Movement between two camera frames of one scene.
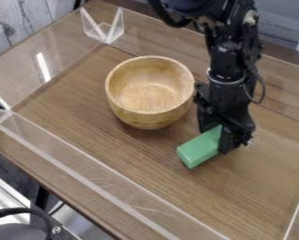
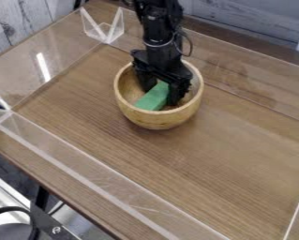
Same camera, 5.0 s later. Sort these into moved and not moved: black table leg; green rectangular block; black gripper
Moved: green rectangular block; black gripper
Not moved: black table leg
